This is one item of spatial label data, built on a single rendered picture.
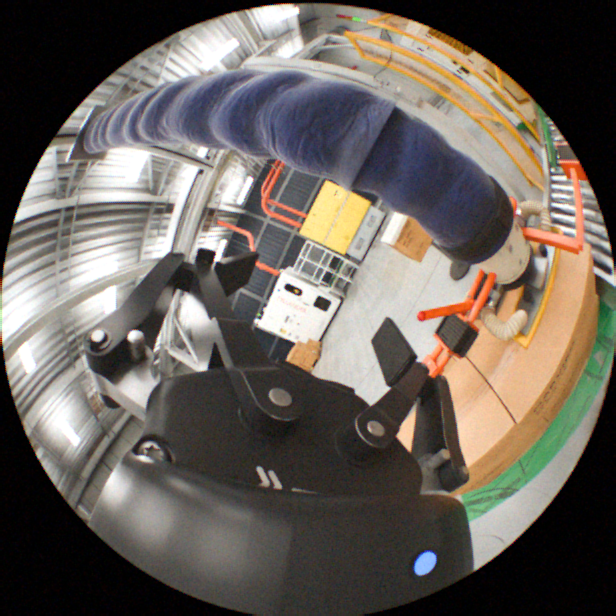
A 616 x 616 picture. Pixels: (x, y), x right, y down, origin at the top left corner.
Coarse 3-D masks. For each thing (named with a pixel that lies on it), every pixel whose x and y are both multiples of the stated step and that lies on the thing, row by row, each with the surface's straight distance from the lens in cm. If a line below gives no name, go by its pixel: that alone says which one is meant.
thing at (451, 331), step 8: (448, 320) 54; (456, 320) 52; (464, 320) 49; (440, 328) 55; (448, 328) 53; (456, 328) 51; (464, 328) 48; (472, 328) 50; (440, 336) 54; (448, 336) 52; (456, 336) 50; (464, 336) 49; (472, 336) 50; (448, 344) 51; (456, 344) 48; (464, 344) 51; (472, 344) 52; (448, 352) 49; (456, 352) 50; (464, 352) 51
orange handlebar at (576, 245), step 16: (576, 176) 58; (576, 192) 54; (576, 208) 51; (576, 224) 48; (528, 240) 54; (544, 240) 49; (560, 240) 47; (576, 240) 46; (480, 272) 55; (480, 304) 51; (432, 352) 55; (432, 368) 52
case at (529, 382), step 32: (576, 256) 82; (576, 288) 76; (544, 320) 75; (576, 320) 72; (480, 352) 83; (512, 352) 76; (544, 352) 71; (576, 352) 93; (512, 384) 72; (544, 384) 68; (512, 416) 70; (544, 416) 105
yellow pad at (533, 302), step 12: (540, 228) 68; (552, 228) 67; (540, 252) 61; (552, 252) 61; (552, 264) 60; (552, 276) 58; (528, 288) 59; (552, 288) 58; (528, 300) 55; (540, 300) 56; (528, 312) 56; (540, 312) 55; (528, 324) 55; (516, 336) 56; (528, 336) 54
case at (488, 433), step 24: (456, 384) 85; (480, 384) 79; (456, 408) 82; (480, 408) 76; (504, 408) 71; (408, 432) 97; (480, 432) 74; (504, 432) 70; (528, 432) 102; (480, 456) 73; (504, 456) 104
